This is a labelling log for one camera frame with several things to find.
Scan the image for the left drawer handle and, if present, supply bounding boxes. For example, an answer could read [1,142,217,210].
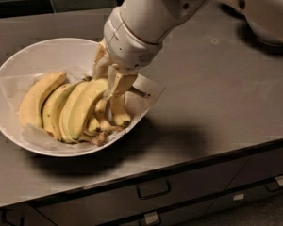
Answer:
[1,208,25,226]

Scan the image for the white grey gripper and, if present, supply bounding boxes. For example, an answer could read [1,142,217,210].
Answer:
[92,7,162,100]

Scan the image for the middle drawer handle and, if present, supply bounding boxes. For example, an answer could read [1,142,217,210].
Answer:
[136,178,171,200]

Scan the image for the right drawer handle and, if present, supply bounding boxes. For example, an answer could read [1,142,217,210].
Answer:
[265,175,283,192]

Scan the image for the white drawer label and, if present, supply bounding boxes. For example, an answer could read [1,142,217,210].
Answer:
[233,194,244,202]

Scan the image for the large white bowl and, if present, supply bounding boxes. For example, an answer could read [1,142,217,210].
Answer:
[0,37,149,158]

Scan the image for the lower drawer handle with label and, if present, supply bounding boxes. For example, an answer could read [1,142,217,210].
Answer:
[139,211,161,226]

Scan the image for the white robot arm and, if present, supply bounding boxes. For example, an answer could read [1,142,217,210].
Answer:
[92,0,283,100]

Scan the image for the long yellow banana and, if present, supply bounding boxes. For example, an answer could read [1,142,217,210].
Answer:
[59,82,88,143]

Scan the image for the yellow banana with dark tip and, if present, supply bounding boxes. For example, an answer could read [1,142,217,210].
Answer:
[68,78,108,140]

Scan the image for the small yellow inner banana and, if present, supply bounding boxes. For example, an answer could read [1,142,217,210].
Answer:
[85,100,122,137]

